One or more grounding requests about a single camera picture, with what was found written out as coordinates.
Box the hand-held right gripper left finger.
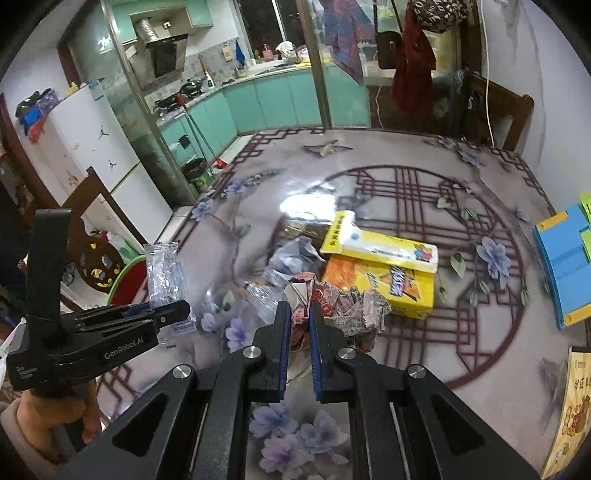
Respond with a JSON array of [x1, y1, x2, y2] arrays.
[[55, 300, 293, 480]]

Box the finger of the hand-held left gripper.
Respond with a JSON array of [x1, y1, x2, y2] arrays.
[[74, 300, 191, 334], [60, 304, 158, 324]]

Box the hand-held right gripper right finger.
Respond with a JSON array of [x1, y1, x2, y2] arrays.
[[308, 301, 541, 480]]

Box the red bin with green rim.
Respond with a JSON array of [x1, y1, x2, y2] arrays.
[[107, 256, 151, 308]]

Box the clear plastic cup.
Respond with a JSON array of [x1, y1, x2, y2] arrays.
[[144, 241, 197, 347]]

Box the red print wrapper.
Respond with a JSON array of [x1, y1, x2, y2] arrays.
[[288, 272, 393, 352]]

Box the grey paper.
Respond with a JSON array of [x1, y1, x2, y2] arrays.
[[268, 235, 326, 289]]

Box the orange yellow carton box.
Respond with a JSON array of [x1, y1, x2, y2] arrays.
[[321, 256, 437, 321]]

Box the yellow tissue packet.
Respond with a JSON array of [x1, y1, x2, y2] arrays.
[[320, 210, 439, 275]]

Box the dark shoulder bag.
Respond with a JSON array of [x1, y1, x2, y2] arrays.
[[375, 30, 404, 70]]

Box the person's left forearm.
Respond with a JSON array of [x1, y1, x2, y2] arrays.
[[0, 399, 61, 480]]

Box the person's left hand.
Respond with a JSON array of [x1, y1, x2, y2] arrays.
[[18, 378, 100, 446]]

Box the clear plastic wrapper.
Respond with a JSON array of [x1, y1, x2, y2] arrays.
[[205, 279, 280, 326]]

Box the carved wooden chair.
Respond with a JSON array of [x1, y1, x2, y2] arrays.
[[60, 166, 153, 296]]

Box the black kitchen waste bin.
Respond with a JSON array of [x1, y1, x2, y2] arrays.
[[181, 158, 213, 192]]

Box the white refrigerator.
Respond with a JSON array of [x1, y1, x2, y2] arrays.
[[18, 83, 174, 241]]

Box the red mop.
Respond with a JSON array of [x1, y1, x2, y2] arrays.
[[178, 92, 227, 169]]

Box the blue and red bags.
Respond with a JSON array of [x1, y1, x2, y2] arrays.
[[16, 89, 61, 144]]

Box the green kitchen base cabinets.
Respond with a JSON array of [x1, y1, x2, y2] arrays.
[[157, 65, 370, 158]]

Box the black range hood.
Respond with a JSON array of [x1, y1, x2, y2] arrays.
[[129, 14, 190, 79]]

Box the bear print book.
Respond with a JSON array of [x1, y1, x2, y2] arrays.
[[540, 346, 591, 480]]

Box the blue box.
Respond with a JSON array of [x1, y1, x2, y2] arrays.
[[533, 203, 591, 330]]

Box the red hanging garment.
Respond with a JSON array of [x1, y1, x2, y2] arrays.
[[390, 18, 437, 116]]

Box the plaid hanging cloth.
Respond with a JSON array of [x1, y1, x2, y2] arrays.
[[321, 0, 375, 84]]

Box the plain wooden chair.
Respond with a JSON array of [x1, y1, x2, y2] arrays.
[[457, 69, 535, 153]]

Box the patterned fabric bag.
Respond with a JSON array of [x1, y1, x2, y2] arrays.
[[406, 0, 469, 33]]

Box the green kitchen wall cabinets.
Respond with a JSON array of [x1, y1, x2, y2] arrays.
[[111, 0, 215, 28]]

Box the white cable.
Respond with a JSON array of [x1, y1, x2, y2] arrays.
[[475, 0, 497, 148]]

